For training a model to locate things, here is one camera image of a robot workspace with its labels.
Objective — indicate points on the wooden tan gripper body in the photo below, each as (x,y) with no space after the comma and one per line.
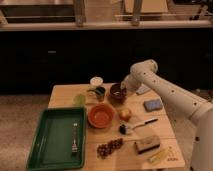
(123,86)

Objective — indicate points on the dark brown bowl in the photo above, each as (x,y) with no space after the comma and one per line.
(117,94)

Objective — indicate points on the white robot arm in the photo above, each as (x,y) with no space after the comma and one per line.
(198,110)

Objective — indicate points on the dark green mug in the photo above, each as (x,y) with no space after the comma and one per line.
(99,91)

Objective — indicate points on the white cup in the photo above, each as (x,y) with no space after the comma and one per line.
(96,81)

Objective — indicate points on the yellow apple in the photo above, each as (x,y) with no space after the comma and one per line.
(125,114)

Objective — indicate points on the blue sponge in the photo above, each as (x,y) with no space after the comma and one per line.
(153,105)

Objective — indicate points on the orange bowl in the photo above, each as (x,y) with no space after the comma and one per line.
(100,116)

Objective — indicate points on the bunch of dark grapes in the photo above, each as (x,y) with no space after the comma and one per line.
(108,148)

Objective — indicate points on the metal fork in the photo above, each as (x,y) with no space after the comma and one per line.
(74,143)

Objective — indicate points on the green plastic tray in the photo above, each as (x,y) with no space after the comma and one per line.
(52,142)

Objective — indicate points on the black handled dish brush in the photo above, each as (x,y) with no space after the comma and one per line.
(127,128)

